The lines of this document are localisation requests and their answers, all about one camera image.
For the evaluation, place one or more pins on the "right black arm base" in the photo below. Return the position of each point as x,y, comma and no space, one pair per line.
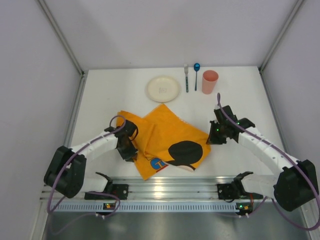
234,190

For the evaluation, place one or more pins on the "pink plastic cup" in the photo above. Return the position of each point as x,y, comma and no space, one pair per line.
209,80

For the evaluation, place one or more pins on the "orange cartoon mouse towel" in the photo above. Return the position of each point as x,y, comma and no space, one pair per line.
163,139

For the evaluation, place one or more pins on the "blue metallic spoon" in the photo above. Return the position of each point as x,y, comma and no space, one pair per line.
196,68

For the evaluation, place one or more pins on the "aluminium mounting rail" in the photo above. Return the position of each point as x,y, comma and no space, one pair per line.
173,188

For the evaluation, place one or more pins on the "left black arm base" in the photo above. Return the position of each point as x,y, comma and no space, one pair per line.
119,190

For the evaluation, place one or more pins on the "cream round plate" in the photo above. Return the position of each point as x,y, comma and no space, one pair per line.
162,89

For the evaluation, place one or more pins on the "fork with teal handle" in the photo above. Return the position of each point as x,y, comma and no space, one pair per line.
186,72

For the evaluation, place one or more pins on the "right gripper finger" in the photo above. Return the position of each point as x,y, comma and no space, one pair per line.
220,140
208,141

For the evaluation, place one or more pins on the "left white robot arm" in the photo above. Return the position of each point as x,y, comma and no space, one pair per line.
68,171

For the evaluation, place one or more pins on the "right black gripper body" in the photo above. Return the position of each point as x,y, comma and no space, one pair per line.
215,136

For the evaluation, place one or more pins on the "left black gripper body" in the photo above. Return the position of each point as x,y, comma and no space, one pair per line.
127,152

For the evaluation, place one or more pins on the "perforated grey cable duct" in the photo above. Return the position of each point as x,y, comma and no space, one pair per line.
157,207

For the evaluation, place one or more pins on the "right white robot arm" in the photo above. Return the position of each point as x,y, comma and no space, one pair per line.
292,183

